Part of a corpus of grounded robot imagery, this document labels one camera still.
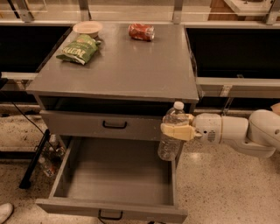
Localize white shoe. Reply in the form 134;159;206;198
0;203;13;224

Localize black top drawer handle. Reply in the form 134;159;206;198
102;120;128;130

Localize black middle drawer handle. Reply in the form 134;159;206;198
98;209;123;221

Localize plastic bottles on floor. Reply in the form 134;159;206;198
38;135;66;178

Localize black stand leg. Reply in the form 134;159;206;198
19;129;50;189

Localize clear plastic water bottle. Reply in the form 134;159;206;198
157;101;188;161

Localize open grey middle drawer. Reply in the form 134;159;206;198
36;137;187;224

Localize closed grey top drawer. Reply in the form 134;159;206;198
40;110;162;141

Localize green chip bag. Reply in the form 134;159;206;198
56;34;101;65

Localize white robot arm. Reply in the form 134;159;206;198
161;109;280;158

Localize black drawer handle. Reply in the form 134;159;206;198
102;120;128;130
98;209;123;221

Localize red soda can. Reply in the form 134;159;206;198
129;24;155;41

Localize metal railing frame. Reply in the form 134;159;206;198
0;0;280;99

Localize black cable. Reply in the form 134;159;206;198
0;91;56;152

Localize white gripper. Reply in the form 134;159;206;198
160;113;222;144

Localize grey drawer cabinet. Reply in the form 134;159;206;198
27;24;199;145

